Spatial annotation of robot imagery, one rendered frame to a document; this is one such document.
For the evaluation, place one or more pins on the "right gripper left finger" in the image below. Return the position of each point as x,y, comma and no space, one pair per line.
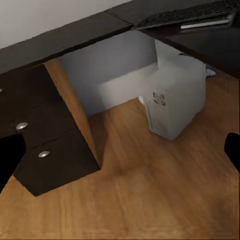
12,149

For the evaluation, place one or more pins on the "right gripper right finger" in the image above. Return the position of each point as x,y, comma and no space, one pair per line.
232,149

